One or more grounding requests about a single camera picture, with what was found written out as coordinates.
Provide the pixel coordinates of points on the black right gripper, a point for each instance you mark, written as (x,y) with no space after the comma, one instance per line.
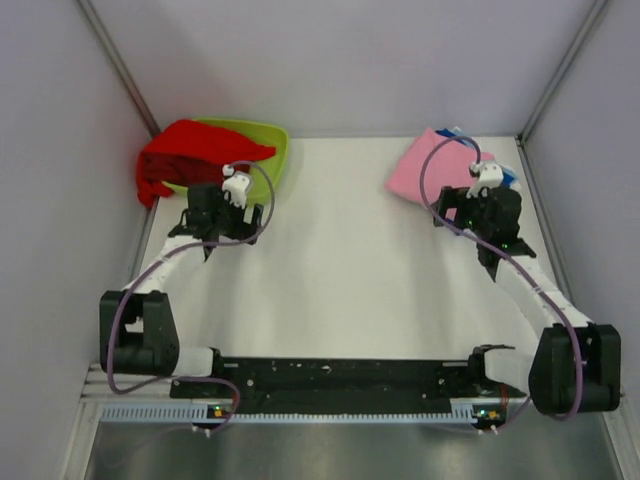
(456,198)

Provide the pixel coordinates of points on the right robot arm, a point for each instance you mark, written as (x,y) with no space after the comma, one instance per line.
(575,366)

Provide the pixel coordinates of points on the grey slotted cable duct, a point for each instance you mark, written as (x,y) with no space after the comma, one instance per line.
(209,414)

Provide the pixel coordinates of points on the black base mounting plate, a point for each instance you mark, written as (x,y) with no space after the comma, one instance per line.
(353,386)

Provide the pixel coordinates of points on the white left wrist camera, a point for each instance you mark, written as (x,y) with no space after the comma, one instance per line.
(236,186)

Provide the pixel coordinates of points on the red t-shirt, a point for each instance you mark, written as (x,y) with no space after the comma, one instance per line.
(191,152)

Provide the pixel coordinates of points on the light blue folded t-shirt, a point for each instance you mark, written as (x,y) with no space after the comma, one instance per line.
(457,131)

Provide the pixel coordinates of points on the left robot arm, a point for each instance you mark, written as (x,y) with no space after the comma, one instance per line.
(138,333)

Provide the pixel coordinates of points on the aluminium left corner post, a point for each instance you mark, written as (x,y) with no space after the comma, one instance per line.
(109,49)

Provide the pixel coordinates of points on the blue printed folded t-shirt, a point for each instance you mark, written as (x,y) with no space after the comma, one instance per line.
(446,132)

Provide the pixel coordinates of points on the white folded t-shirt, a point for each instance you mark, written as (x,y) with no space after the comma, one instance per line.
(509,178)

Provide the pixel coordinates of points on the aluminium right corner post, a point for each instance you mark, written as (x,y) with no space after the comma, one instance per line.
(594,17)

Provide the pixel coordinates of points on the aluminium corner post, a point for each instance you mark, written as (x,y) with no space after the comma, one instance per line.
(594,17)
(109,49)

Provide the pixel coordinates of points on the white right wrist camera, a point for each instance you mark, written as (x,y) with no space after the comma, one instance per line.
(488,175)

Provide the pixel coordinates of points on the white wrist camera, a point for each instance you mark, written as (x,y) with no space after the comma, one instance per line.
(236,186)
(488,175)

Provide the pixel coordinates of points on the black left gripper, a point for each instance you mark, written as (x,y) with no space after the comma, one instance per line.
(242,229)

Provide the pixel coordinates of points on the aluminium right side rail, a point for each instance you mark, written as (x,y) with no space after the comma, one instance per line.
(544,240)

